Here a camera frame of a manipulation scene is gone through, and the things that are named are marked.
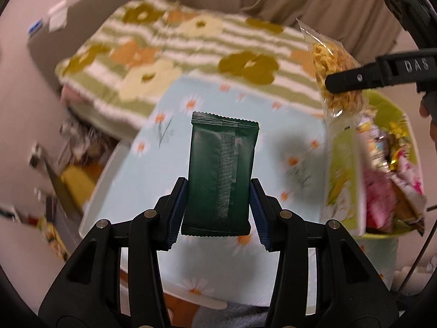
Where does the yellow box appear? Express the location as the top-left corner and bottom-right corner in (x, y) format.
(61, 163), (101, 197)

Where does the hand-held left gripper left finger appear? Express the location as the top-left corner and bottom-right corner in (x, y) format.
(37, 177), (189, 328)

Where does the green storage box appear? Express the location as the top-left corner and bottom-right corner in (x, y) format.
(321, 89), (427, 240)

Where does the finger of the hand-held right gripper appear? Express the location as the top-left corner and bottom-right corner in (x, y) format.
(324, 58), (386, 93)

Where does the small blue box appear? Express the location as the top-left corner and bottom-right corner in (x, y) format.
(27, 19), (45, 37)

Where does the pink snack packet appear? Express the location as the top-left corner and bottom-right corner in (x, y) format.
(362, 171), (398, 229)

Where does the black cable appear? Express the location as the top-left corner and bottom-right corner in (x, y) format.
(398, 205), (437, 296)

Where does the clear bag of yellow snacks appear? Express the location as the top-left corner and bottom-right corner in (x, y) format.
(295, 18), (366, 118)

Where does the light blue daisy tablecloth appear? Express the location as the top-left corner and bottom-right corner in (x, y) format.
(78, 75), (400, 306)

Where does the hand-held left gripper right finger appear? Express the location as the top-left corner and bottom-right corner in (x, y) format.
(249, 178), (400, 328)

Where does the person's right hand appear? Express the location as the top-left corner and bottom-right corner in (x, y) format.
(419, 90), (437, 125)

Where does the striped flower blanket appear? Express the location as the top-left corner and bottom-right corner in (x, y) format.
(55, 0), (328, 140)

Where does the dark green packet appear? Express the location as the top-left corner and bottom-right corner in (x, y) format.
(180, 111), (262, 237)

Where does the gold wrapped snack packet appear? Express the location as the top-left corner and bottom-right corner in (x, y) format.
(384, 118), (412, 173)

